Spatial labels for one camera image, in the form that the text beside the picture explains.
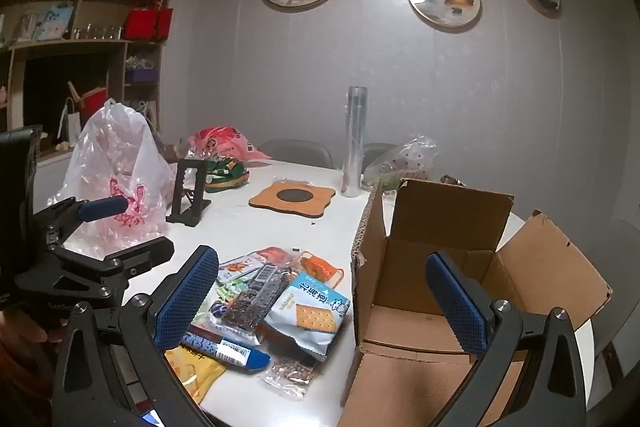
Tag blue cracker packet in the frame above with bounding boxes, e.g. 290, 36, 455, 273
257, 271, 351, 362

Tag white blue yogurt pouch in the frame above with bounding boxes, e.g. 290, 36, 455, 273
202, 279, 241, 325

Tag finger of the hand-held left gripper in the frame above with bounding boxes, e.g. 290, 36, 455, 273
20, 236, 176, 305
32, 196, 130, 253

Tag green snack bag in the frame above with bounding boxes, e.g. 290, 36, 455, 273
204, 157, 250, 194

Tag orange and white snack packet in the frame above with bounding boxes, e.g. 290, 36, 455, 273
216, 247, 296, 285

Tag white plastic bag red print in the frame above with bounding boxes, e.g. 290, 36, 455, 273
47, 98, 176, 253

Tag white paper bag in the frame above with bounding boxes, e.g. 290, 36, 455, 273
60, 98, 83, 142

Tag blue chocolate bar wrapper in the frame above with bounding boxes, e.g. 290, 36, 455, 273
181, 329, 272, 370

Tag clear bag of greens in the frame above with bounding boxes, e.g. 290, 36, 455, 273
362, 136, 438, 190

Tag purple box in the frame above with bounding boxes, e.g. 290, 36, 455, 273
125, 68, 160, 84

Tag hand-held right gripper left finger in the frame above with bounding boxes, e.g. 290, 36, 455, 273
52, 245, 221, 427

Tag orange window snack packet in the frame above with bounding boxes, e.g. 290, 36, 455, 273
299, 251, 347, 292

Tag black phone stand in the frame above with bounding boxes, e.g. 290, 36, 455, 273
166, 159, 212, 226

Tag clear plastic roll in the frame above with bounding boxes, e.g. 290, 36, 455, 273
341, 85, 370, 196

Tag blue picture box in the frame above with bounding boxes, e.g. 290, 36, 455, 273
36, 3, 75, 40

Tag row of small glasses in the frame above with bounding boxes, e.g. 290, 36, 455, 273
74, 23, 124, 40

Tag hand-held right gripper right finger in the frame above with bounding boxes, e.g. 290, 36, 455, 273
425, 251, 588, 427

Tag clear packet of nuts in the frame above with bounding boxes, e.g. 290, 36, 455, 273
257, 354, 321, 400

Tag dark nut bar packet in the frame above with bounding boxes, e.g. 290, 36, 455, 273
221, 263, 291, 333

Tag person's left hand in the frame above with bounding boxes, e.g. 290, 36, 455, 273
0, 309, 68, 345

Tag pink plastic bag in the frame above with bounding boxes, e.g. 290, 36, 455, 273
187, 126, 273, 162

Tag grey chair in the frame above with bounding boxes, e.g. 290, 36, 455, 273
361, 143, 401, 172
257, 138, 334, 170

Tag wooden coaster dark centre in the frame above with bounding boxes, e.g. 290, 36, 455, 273
249, 179, 335, 221

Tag red box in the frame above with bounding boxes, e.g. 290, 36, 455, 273
80, 89, 108, 122

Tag red gift bag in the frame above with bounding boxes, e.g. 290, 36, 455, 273
157, 8, 174, 42
124, 8, 160, 42

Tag cardboard box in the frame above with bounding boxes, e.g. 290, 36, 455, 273
340, 177, 613, 427

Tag yellow cracker packet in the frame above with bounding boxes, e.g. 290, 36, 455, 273
165, 344, 228, 405

